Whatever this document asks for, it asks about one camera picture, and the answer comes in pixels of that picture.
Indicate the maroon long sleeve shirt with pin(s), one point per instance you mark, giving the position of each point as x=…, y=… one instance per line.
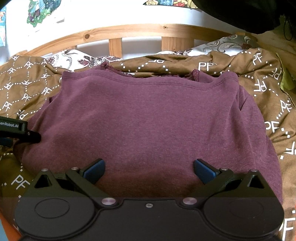
x=148, y=115

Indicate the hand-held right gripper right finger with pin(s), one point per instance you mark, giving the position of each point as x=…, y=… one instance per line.
x=203, y=172

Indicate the wooden bed frame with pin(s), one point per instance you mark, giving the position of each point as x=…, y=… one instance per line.
x=138, y=30

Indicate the blue and orange wall poster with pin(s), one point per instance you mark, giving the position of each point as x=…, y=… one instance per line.
x=2, y=27

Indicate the colourful cartoon wall poster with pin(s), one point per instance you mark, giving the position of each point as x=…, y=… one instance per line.
x=171, y=2

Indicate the brown printed blanket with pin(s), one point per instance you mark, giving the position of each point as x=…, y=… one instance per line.
x=266, y=92

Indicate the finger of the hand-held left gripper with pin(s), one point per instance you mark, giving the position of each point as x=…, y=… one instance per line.
x=5, y=141
x=31, y=138

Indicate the orange and teal bed sheet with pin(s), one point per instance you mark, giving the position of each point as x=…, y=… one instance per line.
x=8, y=228

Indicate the green cartoon wall poster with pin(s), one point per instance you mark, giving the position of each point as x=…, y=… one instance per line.
x=40, y=11

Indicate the black padded jacket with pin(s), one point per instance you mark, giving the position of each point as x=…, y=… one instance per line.
x=242, y=14

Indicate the yellow-green cloth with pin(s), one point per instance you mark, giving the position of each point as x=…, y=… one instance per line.
x=289, y=82

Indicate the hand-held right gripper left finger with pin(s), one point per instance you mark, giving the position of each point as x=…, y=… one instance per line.
x=94, y=171

